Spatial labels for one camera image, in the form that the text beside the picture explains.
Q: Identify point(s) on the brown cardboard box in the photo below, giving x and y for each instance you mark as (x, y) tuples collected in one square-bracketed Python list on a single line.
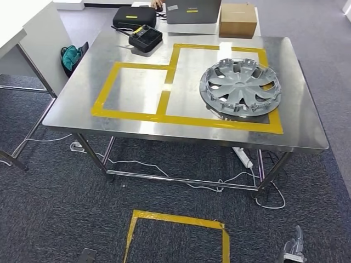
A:
[(237, 21)]

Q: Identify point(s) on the teal and black backpack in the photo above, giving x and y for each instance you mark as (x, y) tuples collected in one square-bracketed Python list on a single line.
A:
[(72, 58)]

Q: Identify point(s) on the white platform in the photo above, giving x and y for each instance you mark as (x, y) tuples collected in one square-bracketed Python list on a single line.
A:
[(347, 5), (69, 4)]

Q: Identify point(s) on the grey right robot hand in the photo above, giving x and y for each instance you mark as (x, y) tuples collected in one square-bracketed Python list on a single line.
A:
[(294, 250)]

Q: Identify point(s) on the white power strip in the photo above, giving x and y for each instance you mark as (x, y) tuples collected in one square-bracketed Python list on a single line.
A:
[(76, 146), (242, 157)]

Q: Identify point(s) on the yellow floor tape square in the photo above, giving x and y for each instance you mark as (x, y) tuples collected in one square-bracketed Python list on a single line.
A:
[(178, 218)]

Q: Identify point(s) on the person's hand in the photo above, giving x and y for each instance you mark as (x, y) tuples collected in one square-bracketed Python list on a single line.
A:
[(156, 3)]

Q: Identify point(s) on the steel workbench table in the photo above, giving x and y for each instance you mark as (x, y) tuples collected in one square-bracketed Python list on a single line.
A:
[(296, 109)]

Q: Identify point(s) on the white desk steel frame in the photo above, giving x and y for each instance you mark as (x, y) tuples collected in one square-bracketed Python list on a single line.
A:
[(41, 43)]

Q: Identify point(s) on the black remote controller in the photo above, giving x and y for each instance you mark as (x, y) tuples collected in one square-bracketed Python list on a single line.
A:
[(145, 38)]

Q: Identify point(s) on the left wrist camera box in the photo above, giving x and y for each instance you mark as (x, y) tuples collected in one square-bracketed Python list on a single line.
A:
[(87, 256)]

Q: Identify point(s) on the black computer mouse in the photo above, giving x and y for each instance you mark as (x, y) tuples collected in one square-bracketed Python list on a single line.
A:
[(159, 8)]

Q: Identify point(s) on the grey laptop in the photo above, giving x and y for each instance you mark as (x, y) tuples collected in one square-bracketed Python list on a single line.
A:
[(192, 14)]

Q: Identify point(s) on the black carrying case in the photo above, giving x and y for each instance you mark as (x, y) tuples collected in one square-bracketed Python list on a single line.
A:
[(134, 20)]

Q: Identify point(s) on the grey plastic wheel hubcap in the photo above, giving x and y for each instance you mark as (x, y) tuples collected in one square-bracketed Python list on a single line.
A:
[(238, 87)]

